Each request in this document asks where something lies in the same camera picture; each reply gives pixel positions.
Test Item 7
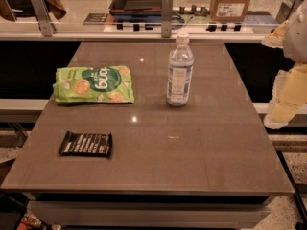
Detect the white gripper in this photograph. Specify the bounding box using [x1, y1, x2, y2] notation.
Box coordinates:
[262, 0, 307, 129]

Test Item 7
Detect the black rxbar chocolate wrapper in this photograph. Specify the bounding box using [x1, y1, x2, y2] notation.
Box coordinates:
[59, 131, 112, 158]

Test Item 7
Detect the cardboard box with label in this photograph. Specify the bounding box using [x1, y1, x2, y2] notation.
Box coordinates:
[209, 0, 250, 22]

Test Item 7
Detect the clear water bottle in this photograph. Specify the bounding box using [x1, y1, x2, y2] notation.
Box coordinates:
[167, 32, 194, 106]

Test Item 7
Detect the dark open tray bin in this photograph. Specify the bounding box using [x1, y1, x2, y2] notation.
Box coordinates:
[109, 0, 162, 15]

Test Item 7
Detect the green snack bag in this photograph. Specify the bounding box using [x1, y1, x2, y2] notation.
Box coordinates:
[53, 65, 134, 104]

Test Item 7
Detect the brown jacket on chair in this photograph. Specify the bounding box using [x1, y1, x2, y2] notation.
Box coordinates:
[0, 0, 66, 21]

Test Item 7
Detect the right metal bracket post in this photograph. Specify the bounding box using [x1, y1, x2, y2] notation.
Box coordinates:
[275, 0, 304, 23]

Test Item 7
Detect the metal bracket post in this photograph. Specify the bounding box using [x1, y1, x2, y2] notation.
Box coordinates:
[275, 0, 304, 23]
[161, 0, 173, 38]
[30, 0, 56, 37]

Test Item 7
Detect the middle metal bracket post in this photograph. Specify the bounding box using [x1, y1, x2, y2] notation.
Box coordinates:
[161, 0, 173, 38]

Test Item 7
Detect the left metal bracket post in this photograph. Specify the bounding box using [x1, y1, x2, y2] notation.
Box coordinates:
[30, 0, 56, 37]

